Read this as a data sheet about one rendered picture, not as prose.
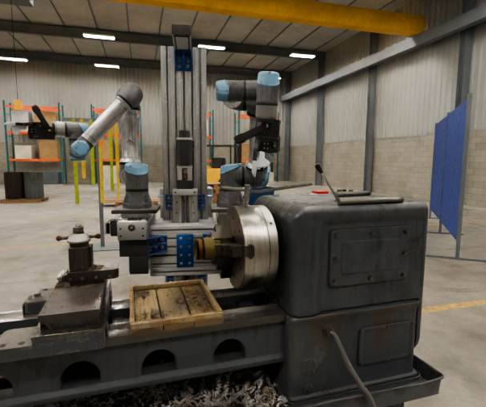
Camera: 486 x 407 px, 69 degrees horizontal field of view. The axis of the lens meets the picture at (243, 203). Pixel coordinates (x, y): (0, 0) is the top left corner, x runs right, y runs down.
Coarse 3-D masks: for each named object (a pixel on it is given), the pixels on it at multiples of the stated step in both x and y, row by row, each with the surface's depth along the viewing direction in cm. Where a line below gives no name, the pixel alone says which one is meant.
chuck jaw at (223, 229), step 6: (222, 216) 140; (222, 222) 139; (228, 222) 140; (216, 228) 137; (222, 228) 138; (228, 228) 138; (210, 234) 137; (216, 234) 136; (222, 234) 136; (228, 234) 137; (222, 240) 137; (228, 240) 138; (234, 240) 140
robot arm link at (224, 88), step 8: (224, 80) 130; (232, 80) 130; (216, 88) 129; (224, 88) 128; (232, 88) 128; (240, 88) 128; (216, 96) 130; (224, 96) 129; (232, 96) 129; (240, 96) 130; (224, 104) 163; (232, 104) 155; (240, 104) 166
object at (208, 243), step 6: (198, 240) 131; (204, 240) 131; (210, 240) 132; (216, 240) 134; (198, 246) 129; (204, 246) 130; (210, 246) 130; (198, 252) 129; (204, 252) 130; (210, 252) 130; (198, 258) 131; (204, 258) 131; (210, 258) 131
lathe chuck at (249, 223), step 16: (240, 208) 132; (256, 208) 133; (240, 224) 127; (256, 224) 126; (240, 240) 127; (256, 240) 123; (256, 256) 123; (240, 272) 128; (256, 272) 125; (240, 288) 132
